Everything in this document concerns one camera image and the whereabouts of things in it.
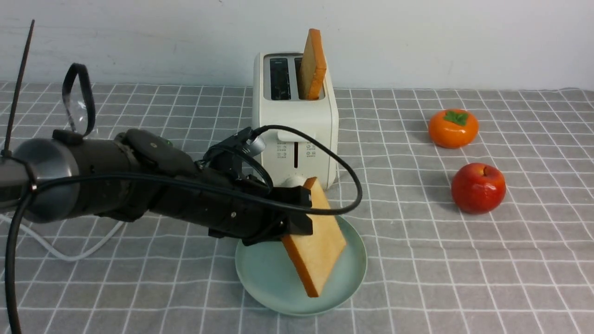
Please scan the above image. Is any orange persimmon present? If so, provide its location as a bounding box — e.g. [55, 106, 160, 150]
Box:
[428, 109, 479, 149]

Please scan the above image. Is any light green plate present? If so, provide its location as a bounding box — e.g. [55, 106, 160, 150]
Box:
[235, 217, 368, 317]

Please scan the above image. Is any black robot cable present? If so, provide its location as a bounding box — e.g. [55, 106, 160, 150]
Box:
[4, 124, 363, 334]

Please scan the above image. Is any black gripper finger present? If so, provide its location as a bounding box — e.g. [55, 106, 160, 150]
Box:
[242, 212, 313, 246]
[271, 186, 312, 208]

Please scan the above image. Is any white two-slot toaster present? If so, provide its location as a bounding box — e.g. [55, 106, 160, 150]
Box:
[251, 52, 339, 189]

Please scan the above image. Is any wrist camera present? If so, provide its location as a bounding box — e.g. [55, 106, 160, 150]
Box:
[201, 127, 270, 180]

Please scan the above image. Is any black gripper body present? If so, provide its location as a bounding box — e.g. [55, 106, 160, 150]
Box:
[153, 168, 286, 240]

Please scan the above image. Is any white power cable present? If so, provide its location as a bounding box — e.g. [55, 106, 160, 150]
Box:
[0, 213, 126, 262]

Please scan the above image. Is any toasted bread slice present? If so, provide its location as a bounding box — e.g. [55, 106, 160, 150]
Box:
[280, 177, 347, 298]
[297, 28, 327, 101]

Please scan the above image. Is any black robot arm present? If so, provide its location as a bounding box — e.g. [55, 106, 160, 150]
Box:
[1, 129, 314, 245]

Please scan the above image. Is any red apple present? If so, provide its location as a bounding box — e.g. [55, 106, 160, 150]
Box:
[451, 163, 507, 214]

